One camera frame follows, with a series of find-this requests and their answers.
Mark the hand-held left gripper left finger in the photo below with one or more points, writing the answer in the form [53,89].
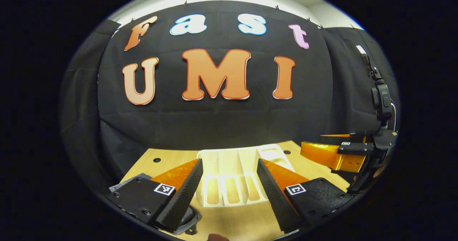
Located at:
[182,198]

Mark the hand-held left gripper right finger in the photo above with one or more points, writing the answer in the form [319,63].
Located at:
[275,198]

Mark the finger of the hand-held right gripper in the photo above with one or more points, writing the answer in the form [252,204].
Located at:
[354,148]
[336,139]

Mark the grey schoolbag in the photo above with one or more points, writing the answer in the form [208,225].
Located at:
[191,221]

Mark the white bookshelf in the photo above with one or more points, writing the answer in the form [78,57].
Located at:
[229,169]

